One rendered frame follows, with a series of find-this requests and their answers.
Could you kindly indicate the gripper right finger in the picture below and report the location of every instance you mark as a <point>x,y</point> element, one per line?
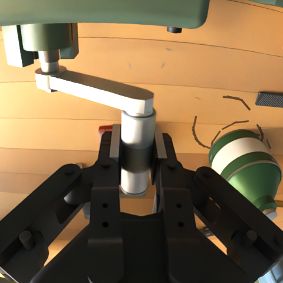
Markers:
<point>179,210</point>

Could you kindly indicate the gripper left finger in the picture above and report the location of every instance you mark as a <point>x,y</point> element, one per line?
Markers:
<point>104,210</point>

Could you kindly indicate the green lathe body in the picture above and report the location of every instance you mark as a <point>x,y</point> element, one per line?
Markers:
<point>99,11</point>

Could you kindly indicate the dark grey file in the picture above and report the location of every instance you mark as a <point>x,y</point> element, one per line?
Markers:
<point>269,100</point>

